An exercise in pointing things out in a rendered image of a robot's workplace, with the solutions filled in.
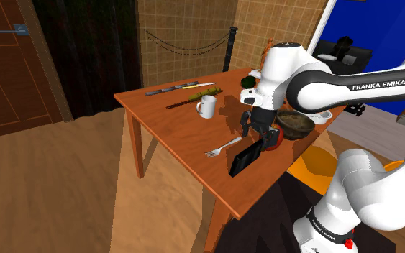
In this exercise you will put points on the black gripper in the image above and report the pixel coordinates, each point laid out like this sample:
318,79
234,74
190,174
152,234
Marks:
262,118

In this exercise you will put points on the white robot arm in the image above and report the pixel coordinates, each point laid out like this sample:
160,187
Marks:
328,89

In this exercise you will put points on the red round fruit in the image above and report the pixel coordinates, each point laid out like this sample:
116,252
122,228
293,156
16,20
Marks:
278,139

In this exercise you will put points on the black flat box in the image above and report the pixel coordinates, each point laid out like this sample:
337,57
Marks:
244,159

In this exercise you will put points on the brown bowl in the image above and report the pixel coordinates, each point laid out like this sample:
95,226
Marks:
295,124

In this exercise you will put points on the silver fork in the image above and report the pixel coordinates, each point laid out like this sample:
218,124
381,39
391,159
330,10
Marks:
219,149

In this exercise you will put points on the dark green round fruit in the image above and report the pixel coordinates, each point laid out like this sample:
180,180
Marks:
248,82

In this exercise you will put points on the white mug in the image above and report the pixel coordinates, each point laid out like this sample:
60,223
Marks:
207,107

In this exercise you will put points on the green knobbly stalk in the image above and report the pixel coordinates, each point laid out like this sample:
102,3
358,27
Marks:
205,93

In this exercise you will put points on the white shallow dish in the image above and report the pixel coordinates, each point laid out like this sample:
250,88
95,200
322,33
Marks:
323,117

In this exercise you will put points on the orange round seat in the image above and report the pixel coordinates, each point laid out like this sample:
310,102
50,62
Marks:
314,168

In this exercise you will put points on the white and yellow knife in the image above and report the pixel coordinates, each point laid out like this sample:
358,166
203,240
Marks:
202,85

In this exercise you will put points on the brown wooden table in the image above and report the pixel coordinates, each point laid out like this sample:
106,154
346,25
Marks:
181,129

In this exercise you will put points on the dark brown thin stick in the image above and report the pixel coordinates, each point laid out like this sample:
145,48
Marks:
181,103

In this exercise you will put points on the dark robot stand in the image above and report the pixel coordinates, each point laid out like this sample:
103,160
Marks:
275,217

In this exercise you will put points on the dark grey rod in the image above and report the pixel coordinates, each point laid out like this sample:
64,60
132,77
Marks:
167,89

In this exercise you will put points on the small black device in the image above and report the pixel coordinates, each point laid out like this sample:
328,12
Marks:
355,109

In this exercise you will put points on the black furniture with white dish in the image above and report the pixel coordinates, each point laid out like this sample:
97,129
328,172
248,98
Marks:
346,54

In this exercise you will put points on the dark curtain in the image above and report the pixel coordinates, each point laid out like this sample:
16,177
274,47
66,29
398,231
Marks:
90,56

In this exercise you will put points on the blue window with white frame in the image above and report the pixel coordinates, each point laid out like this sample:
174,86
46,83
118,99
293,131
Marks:
377,24

